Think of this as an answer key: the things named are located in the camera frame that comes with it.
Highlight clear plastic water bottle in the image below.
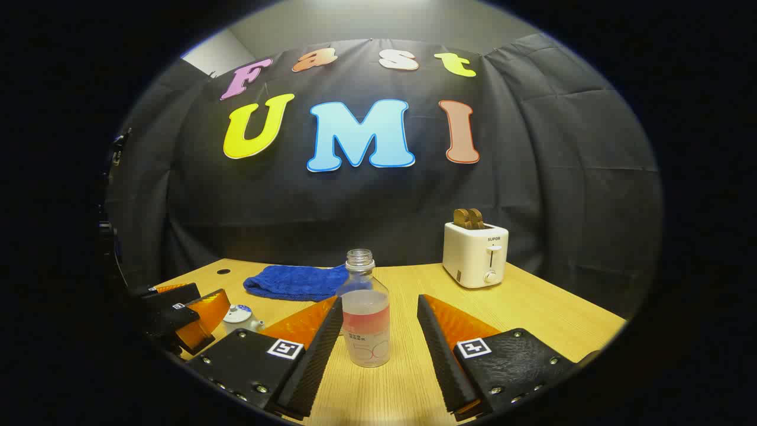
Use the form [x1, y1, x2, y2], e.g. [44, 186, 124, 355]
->
[336, 249, 392, 369]

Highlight white ceramic teacup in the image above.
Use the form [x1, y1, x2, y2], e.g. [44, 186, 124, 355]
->
[222, 305, 266, 335]

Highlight white toaster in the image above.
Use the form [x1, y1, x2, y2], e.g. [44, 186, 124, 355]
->
[442, 221, 509, 289]

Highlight blue towel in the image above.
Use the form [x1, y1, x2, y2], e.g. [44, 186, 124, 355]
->
[243, 264, 350, 302]

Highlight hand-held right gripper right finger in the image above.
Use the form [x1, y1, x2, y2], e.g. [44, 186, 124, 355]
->
[417, 294, 583, 422]

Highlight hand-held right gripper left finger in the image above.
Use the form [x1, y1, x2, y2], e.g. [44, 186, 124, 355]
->
[185, 296, 344, 422]

